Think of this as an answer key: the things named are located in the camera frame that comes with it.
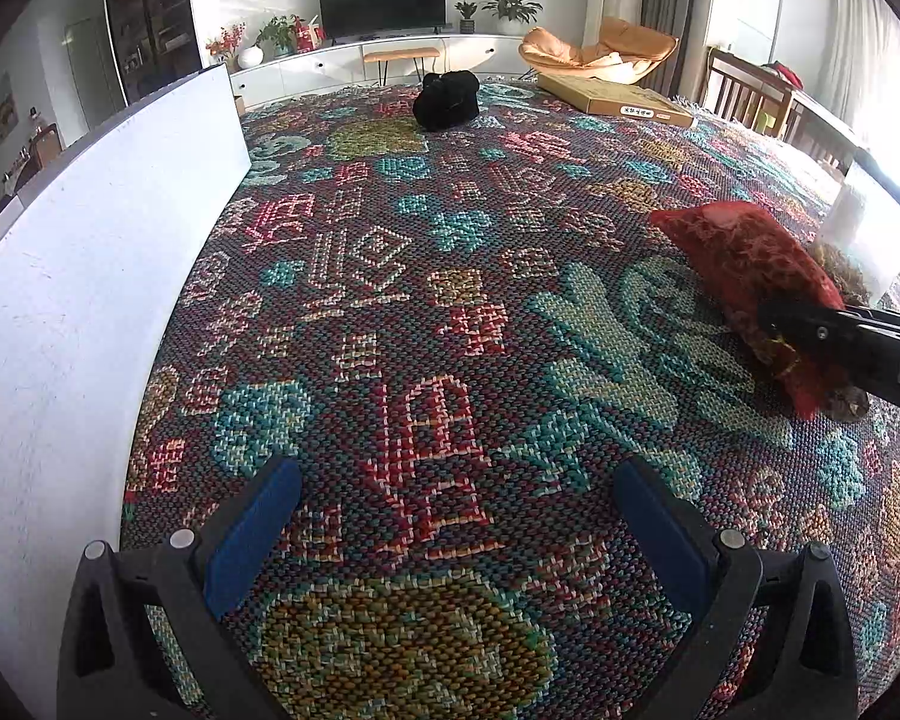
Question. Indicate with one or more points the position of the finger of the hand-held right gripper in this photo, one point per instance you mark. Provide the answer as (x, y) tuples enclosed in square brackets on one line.
[(784, 326), (892, 317)]

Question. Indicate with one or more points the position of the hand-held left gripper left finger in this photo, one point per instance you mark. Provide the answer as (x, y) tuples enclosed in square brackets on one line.
[(255, 532)]

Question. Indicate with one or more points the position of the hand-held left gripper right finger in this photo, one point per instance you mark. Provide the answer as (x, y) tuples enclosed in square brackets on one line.
[(656, 525)]

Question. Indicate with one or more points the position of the red mesh pouch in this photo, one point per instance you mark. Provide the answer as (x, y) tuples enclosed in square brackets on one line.
[(727, 255)]

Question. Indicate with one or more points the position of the clear plastic jar black lid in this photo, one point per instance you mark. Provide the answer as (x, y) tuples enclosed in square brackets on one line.
[(866, 232)]

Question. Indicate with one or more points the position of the wooden slatted bench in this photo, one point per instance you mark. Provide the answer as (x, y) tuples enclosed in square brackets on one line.
[(742, 90)]

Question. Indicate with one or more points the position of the multicoloured woven patterned blanket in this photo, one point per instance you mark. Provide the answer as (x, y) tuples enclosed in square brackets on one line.
[(435, 360)]

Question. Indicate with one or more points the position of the red cloth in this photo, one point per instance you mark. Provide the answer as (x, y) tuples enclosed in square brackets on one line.
[(789, 75)]

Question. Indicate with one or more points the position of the white sheer curtain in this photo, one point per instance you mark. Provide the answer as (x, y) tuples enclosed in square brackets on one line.
[(862, 37)]

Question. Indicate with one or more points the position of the flat yellow cardboard box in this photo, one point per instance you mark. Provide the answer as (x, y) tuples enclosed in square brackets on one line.
[(615, 99)]

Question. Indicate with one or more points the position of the white paper sheet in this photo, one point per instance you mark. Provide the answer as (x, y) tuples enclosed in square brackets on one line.
[(82, 277)]

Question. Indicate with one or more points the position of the orange lounge chair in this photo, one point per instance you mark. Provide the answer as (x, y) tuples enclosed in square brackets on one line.
[(615, 41)]

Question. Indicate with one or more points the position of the black cloth bundle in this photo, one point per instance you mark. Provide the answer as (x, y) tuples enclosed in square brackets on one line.
[(446, 99)]

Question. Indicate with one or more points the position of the large green potted plant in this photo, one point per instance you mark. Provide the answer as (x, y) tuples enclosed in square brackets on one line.
[(510, 6)]

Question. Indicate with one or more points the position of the small green potted plant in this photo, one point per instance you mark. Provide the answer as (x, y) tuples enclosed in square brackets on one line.
[(466, 13)]

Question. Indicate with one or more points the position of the white television cabinet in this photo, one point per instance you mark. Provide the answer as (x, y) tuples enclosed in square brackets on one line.
[(307, 67)]

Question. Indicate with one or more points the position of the wooden bench black legs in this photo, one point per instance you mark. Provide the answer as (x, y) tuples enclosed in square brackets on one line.
[(401, 54)]

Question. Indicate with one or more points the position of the white vase red flowers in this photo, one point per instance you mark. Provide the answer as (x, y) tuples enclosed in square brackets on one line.
[(250, 56)]

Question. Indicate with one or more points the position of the red gift bag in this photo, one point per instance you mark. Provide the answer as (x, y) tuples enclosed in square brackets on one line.
[(305, 34)]

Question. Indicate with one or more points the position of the bushy green potted plant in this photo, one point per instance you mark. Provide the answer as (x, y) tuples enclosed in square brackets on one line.
[(276, 31)]

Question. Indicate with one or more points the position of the black flat television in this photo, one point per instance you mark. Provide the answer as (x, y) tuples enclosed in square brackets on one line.
[(382, 4)]

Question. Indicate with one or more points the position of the tall black display cabinet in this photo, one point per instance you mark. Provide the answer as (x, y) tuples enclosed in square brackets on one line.
[(150, 7)]

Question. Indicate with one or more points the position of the framed wall picture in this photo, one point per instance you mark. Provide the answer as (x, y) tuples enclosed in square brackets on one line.
[(1, 105)]

